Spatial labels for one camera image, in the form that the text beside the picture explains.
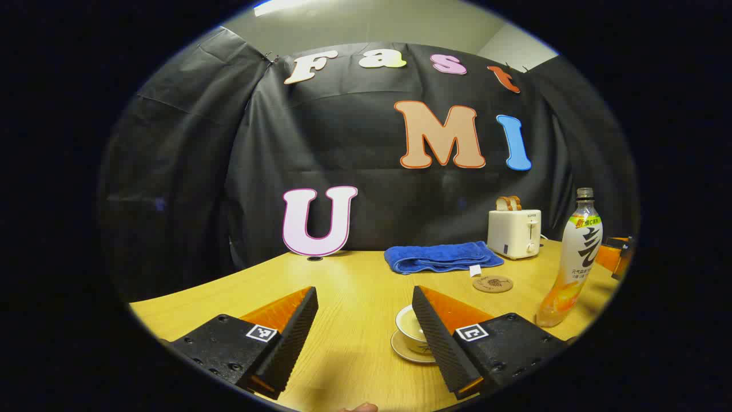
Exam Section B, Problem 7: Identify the folded blue towel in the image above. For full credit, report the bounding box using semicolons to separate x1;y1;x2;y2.
384;241;505;278

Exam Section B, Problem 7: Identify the white ceramic teacup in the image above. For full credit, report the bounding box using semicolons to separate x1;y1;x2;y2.
396;305;438;355

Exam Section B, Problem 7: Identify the plastic water bottle white label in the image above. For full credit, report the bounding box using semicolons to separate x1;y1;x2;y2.
536;188;603;328

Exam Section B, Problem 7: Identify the white toaster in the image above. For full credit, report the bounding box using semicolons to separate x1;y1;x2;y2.
487;209;542;260

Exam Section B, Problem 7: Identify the black backdrop cloth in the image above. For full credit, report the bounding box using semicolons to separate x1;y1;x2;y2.
100;26;638;301

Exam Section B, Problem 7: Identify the round cork coaster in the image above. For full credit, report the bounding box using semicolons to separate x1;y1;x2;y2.
473;275;514;294

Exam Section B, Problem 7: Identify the white ceramic saucer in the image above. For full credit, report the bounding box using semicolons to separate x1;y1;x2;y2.
391;329;438;365

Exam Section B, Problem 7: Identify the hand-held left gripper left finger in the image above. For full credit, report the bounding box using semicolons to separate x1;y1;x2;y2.
172;286;319;400

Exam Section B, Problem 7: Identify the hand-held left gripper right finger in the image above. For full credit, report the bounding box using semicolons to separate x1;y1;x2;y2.
412;286;567;400

